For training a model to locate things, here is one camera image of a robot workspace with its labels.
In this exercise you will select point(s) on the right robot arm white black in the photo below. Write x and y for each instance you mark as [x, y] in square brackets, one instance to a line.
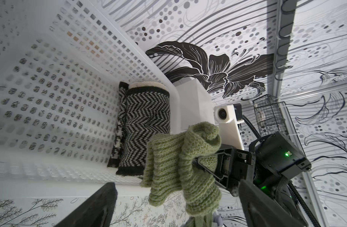
[261, 178]

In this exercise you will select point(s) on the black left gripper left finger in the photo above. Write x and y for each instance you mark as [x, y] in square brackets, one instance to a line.
[96, 211]

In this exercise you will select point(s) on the black wire wall basket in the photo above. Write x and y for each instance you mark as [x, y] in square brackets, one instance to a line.
[269, 116]

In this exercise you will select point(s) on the white small drawer box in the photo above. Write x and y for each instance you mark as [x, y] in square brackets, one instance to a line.
[195, 103]

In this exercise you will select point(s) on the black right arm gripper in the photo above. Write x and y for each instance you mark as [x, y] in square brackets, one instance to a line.
[229, 166]

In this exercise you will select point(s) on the white plastic perforated basket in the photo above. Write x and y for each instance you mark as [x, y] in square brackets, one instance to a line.
[61, 63]

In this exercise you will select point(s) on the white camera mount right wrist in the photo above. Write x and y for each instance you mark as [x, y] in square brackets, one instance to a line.
[228, 126]

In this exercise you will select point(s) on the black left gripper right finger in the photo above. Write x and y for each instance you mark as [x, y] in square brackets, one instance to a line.
[260, 210]

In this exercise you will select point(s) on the green knit scarf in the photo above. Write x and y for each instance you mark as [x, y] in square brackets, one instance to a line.
[169, 168]
[200, 221]

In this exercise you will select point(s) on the black white patterned knit scarf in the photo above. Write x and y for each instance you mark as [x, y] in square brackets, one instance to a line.
[144, 111]

